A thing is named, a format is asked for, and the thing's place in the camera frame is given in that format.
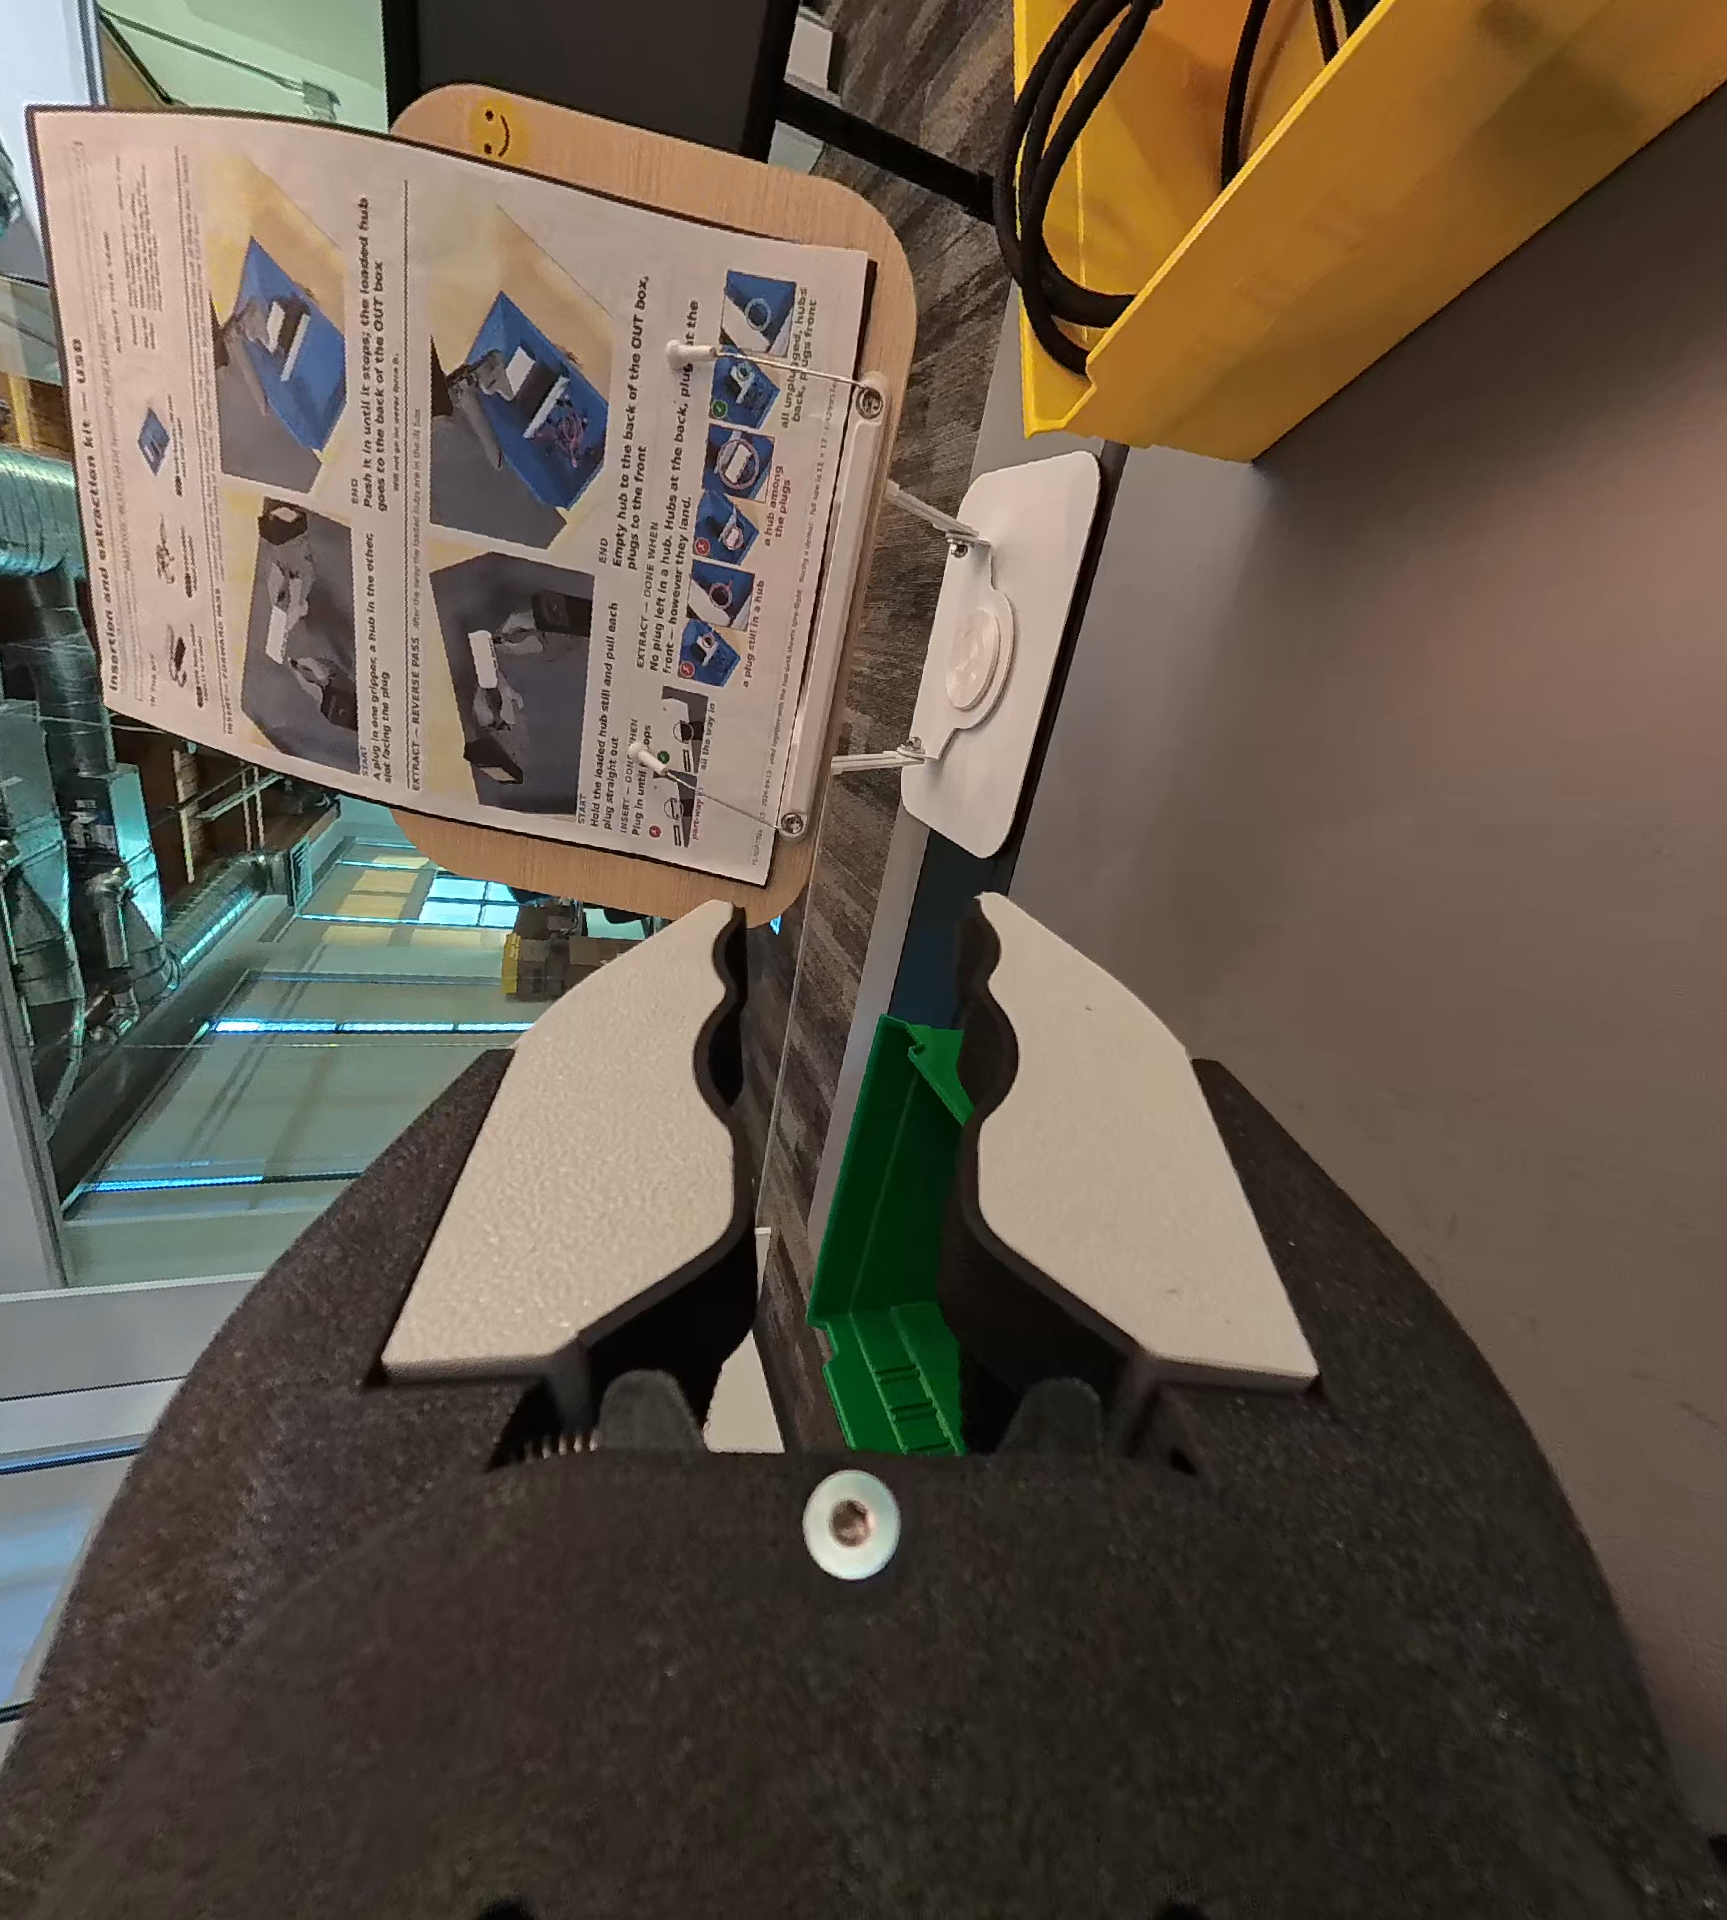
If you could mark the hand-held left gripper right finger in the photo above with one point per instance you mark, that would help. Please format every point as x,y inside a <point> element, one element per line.
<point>1133,1200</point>

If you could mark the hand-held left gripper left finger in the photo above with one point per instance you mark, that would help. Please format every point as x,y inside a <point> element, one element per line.
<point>577,1187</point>

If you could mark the green plastic bin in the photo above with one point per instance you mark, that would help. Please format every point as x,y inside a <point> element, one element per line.
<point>887,1231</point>

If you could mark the yellow plastic bin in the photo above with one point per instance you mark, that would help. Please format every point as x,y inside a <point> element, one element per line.
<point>1403,211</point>

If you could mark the instruction sheet on wooden board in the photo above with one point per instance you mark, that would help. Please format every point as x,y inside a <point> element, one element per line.
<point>444,480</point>

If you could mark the black sign stand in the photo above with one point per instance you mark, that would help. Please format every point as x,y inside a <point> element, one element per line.
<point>593,54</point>

